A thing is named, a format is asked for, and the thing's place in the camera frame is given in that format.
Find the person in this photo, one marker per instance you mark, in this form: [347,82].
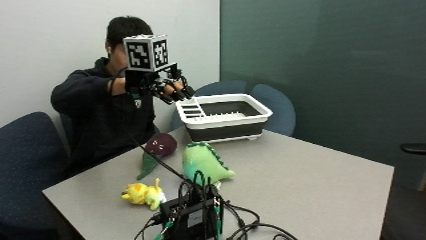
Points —
[101,113]

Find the green dinosaur plush toy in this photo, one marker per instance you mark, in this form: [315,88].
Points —
[204,163]

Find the black chair armrest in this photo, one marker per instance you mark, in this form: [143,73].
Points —
[415,148]

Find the black electronics box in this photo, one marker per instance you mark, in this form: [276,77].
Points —
[191,218]

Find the white marker cube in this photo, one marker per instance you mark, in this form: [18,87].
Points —
[143,53]

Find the purple eggplant plush toy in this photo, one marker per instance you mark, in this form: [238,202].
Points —
[160,145]

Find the yellow plush toy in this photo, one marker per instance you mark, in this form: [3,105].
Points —
[143,195]

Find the white and grey dish tub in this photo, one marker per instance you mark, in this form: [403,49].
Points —
[224,116]

